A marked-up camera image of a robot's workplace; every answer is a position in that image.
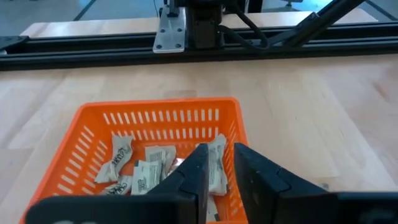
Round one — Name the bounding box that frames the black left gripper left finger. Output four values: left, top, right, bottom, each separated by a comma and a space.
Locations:
25, 142, 210, 224

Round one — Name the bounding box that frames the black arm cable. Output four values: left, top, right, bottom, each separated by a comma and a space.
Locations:
216, 0, 271, 51

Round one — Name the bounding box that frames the green-white sweetener packet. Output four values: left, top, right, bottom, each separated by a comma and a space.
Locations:
101, 174, 134, 196
144, 145, 177, 182
130, 159, 163, 196
94, 134, 135, 185
206, 133, 230, 197
205, 195, 220, 223

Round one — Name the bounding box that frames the orange slotted plastic basket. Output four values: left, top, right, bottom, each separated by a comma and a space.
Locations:
19, 96, 249, 224

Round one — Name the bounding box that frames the silver mounting plate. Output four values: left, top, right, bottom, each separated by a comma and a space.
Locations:
152, 5, 187, 54

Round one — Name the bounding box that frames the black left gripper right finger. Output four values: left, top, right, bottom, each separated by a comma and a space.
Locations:
233, 142, 398, 224

